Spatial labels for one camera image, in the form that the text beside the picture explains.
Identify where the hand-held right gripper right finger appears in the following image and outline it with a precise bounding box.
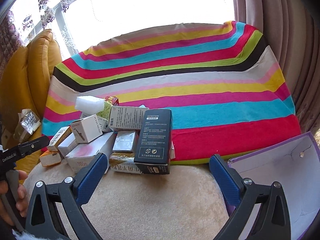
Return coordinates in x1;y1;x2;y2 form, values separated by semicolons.
209;154;290;240

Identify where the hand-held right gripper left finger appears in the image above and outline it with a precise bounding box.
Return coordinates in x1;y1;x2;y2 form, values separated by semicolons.
25;152;109;240

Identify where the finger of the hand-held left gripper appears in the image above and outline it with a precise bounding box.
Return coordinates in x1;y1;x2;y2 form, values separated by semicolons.
18;136;50;159

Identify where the silver grey box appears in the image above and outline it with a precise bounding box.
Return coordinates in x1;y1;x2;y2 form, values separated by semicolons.
112;129;139;153

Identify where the purple storage box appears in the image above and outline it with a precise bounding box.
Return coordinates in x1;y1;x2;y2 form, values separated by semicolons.
226;131;320;240

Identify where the white medicine box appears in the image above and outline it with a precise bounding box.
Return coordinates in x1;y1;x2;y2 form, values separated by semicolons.
109;106;148;130

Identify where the black box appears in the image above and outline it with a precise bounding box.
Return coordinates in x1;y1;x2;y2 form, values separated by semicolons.
134;109;173;175

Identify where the red box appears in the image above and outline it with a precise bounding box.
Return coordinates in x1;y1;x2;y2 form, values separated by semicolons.
104;96;120;106

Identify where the person's left hand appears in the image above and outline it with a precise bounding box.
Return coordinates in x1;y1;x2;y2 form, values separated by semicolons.
0;170;28;227

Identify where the orange and white box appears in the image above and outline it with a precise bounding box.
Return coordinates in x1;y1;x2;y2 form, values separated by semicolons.
39;150;63;167

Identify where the large white box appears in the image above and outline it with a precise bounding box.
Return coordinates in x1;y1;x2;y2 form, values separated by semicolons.
65;131;117;174

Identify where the crumpled foil packet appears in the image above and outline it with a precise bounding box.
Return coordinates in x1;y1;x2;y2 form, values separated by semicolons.
14;108;42;142

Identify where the yellow and white box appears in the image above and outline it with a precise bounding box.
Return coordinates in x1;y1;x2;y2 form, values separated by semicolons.
47;126;73;152

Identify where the plain white box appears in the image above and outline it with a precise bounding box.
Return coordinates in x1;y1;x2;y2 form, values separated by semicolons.
57;132;78;160

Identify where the gold and white carton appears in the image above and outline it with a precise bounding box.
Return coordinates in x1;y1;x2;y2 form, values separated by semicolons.
109;151;144;174

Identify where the white saxophone print box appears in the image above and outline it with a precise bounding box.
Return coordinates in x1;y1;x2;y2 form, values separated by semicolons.
70;114;103;144

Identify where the small white text box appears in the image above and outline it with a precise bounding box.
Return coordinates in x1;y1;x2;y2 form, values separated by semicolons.
96;116;112;133

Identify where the green round sponge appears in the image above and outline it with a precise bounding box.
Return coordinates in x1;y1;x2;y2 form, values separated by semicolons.
96;99;113;119

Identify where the white foam piece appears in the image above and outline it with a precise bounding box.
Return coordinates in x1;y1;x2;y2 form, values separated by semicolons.
74;96;105;112

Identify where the white fluffy sleeve cuff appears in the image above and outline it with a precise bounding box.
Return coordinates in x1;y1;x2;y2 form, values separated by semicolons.
11;230;34;240

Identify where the yellow leather sofa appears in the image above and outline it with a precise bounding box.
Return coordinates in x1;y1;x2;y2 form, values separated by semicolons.
0;29;63;173

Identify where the rainbow striped blanket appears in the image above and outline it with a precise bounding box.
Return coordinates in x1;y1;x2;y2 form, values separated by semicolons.
41;20;302;165

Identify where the white floral lace curtain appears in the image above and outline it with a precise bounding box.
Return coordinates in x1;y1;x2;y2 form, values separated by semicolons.
10;0;105;55

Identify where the beige pleated curtain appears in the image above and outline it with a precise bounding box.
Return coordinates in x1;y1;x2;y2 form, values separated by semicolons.
230;0;320;135

